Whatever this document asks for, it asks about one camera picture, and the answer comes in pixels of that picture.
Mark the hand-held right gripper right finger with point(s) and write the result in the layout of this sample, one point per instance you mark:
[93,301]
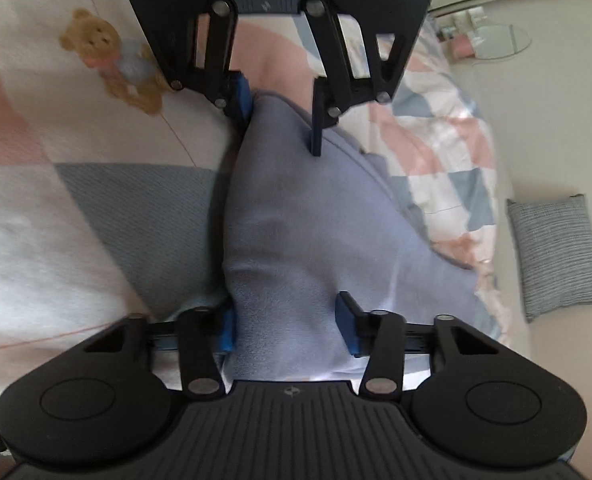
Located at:
[348,325]

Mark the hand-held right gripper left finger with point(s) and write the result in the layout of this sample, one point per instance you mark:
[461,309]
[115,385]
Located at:
[227,332]

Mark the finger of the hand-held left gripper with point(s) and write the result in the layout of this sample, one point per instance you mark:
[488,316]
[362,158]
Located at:
[317,130]
[243,100]

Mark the purple-grey garment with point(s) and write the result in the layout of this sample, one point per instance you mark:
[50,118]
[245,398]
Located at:
[296,240]

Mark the pink box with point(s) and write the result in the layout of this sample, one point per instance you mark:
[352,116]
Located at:
[459,47]

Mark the small white container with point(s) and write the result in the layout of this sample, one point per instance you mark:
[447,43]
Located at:
[468,17]

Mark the pink blue patchwork blanket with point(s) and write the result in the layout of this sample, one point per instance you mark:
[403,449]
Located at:
[76,210]

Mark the round glass table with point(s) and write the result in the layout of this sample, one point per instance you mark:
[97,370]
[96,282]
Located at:
[505,42]

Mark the grey pillow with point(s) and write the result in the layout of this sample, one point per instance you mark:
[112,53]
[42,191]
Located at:
[555,255]

